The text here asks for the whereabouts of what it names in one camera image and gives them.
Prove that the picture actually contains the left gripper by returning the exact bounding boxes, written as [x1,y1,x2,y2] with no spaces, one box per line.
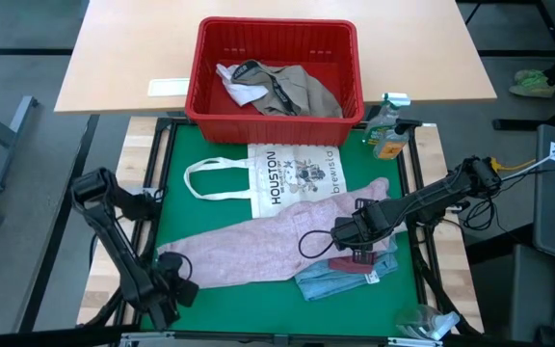
[137,251,200,333]

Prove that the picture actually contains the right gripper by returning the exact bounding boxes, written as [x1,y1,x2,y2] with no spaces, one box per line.
[330,198,395,266]

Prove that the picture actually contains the maroon cloth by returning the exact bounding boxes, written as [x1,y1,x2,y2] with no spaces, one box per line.
[328,254,381,285]

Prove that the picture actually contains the light blue towel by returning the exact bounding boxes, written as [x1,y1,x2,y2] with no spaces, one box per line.
[294,235,400,303]

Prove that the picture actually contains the pink garment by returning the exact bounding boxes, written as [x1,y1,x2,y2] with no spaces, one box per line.
[156,176,407,290]

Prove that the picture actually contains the white garment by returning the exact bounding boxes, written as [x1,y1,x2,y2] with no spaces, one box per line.
[215,65,272,108]

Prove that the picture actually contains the red plastic laundry bin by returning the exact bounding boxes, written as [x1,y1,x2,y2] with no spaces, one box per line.
[184,16,365,147]

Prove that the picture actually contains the pump bottle with orange label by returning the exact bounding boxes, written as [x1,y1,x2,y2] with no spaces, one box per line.
[372,119,423,162]

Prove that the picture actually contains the green table mat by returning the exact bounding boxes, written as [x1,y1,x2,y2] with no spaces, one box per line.
[140,125,421,337]

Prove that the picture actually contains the cream printed tote bag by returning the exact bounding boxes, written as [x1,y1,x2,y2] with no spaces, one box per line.
[183,143,349,220]

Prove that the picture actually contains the spray bottle with green label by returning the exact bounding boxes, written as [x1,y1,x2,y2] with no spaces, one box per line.
[361,92,411,148]

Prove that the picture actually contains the clear plastic spray bottle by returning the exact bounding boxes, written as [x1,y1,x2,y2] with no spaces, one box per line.
[395,304,462,341]

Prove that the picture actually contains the tan garment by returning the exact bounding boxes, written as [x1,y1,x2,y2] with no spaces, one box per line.
[231,58,345,120]

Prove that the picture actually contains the white paper label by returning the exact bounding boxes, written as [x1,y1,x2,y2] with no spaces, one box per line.
[145,77,191,98]

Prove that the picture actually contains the grey metal table leg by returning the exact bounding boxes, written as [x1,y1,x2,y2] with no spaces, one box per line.
[0,94,39,226]

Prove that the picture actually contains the person's green shoe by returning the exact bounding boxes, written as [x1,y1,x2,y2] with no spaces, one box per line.
[508,68,555,99]

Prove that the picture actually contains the light wooden table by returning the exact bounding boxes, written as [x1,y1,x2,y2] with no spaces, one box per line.
[54,0,498,116]

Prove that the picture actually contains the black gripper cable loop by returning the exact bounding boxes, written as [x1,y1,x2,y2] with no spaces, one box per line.
[298,229,337,260]

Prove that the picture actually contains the black aluminium table frame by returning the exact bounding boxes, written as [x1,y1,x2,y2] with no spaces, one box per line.
[79,115,484,347]

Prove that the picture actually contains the black cable bundle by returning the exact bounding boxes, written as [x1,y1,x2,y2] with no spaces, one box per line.
[458,191,498,232]

